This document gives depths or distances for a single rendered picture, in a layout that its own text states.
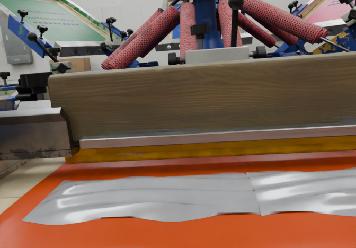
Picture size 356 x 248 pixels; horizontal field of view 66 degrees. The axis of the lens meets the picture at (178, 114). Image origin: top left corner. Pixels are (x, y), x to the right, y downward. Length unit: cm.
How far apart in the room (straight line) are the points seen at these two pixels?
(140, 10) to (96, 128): 428
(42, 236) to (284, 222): 17
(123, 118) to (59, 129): 6
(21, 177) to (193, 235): 21
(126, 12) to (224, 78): 434
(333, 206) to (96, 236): 17
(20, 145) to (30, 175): 4
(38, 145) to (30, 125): 2
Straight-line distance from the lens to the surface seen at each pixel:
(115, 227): 21
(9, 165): 36
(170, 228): 20
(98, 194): 25
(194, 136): 27
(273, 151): 31
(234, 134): 27
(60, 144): 30
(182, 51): 76
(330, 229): 21
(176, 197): 23
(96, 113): 29
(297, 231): 20
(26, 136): 32
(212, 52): 56
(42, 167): 36
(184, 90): 27
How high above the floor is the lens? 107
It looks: 12 degrees down
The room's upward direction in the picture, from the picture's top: 4 degrees counter-clockwise
